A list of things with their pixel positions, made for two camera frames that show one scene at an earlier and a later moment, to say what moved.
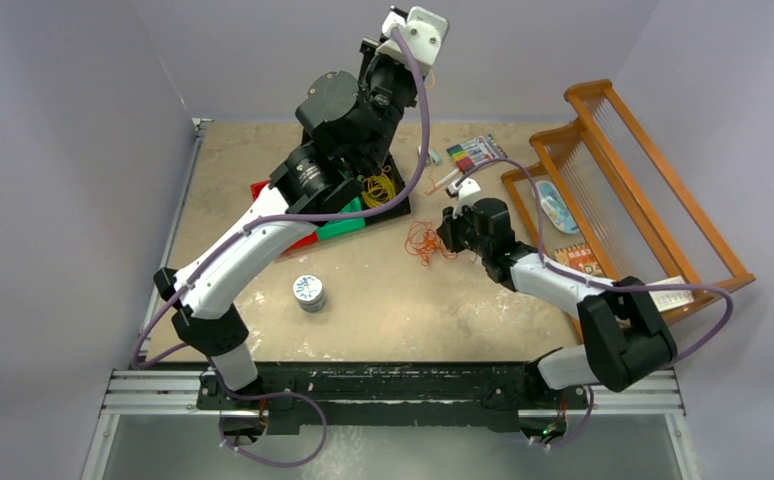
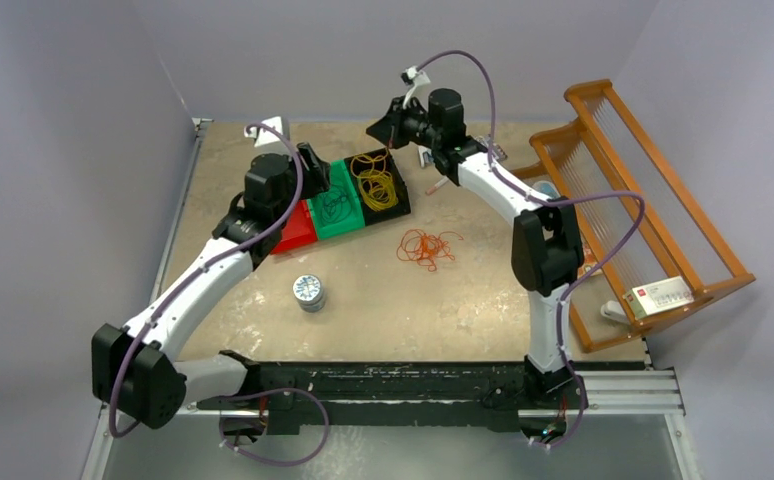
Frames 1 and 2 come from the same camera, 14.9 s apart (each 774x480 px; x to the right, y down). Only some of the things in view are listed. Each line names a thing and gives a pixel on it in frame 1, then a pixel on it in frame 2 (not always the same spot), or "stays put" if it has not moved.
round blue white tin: [308, 291] stays put
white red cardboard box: [668, 299] stays put
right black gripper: [448, 230] → [389, 132]
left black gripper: [373, 60] → [315, 173]
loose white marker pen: [448, 177] stays put
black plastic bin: [392, 169] stays put
